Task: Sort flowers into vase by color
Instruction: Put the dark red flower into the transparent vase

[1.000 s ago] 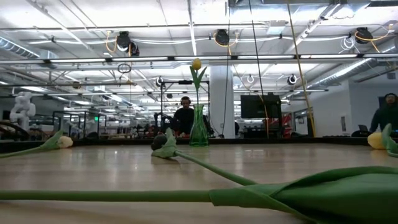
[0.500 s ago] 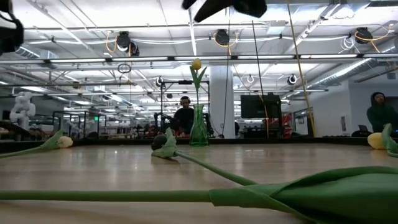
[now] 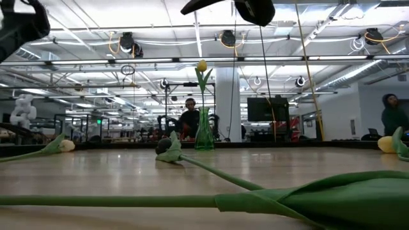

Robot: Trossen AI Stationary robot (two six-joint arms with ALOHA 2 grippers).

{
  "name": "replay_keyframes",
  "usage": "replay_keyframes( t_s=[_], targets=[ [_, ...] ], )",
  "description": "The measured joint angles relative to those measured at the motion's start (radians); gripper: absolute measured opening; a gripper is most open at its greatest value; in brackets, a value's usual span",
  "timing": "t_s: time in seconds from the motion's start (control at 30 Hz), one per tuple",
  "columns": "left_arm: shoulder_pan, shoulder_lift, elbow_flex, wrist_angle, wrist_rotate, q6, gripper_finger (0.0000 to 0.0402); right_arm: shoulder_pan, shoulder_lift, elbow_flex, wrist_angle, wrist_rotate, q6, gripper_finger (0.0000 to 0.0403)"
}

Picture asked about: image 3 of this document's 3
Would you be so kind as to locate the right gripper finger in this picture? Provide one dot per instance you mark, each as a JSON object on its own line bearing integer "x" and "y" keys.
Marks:
{"x": 196, "y": 6}

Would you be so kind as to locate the yellow artificial tulip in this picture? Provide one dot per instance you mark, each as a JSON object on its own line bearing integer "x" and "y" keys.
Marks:
{"x": 386, "y": 144}
{"x": 202, "y": 65}

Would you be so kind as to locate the dark maroon artificial tulip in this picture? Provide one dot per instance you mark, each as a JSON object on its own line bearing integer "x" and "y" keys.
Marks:
{"x": 172, "y": 153}

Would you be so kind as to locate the peach artificial tulip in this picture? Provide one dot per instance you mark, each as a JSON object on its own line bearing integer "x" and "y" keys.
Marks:
{"x": 67, "y": 146}

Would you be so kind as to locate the large foreground green tulip stem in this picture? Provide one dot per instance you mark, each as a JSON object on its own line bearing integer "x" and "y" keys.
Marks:
{"x": 351, "y": 201}

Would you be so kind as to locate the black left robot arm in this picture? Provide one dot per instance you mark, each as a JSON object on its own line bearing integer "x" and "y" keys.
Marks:
{"x": 19, "y": 28}

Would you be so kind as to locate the green glass vase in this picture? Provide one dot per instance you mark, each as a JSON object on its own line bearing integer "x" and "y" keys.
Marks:
{"x": 204, "y": 137}

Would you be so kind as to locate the white square pillar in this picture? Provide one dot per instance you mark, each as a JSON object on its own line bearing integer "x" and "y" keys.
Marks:
{"x": 223, "y": 96}

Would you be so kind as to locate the black monitor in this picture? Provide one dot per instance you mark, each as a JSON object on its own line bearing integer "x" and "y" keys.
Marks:
{"x": 266, "y": 108}

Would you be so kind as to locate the red printed panel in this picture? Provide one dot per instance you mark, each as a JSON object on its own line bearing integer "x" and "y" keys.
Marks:
{"x": 294, "y": 124}

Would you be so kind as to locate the black office chair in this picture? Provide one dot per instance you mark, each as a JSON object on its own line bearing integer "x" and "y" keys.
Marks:
{"x": 372, "y": 136}

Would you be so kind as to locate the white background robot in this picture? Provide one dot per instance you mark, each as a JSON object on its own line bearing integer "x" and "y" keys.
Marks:
{"x": 22, "y": 111}

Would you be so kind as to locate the black table edge rail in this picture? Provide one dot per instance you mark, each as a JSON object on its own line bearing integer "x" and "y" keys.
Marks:
{"x": 243, "y": 144}

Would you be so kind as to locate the silver ventilation duct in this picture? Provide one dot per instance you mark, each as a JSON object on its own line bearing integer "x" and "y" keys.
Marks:
{"x": 351, "y": 75}

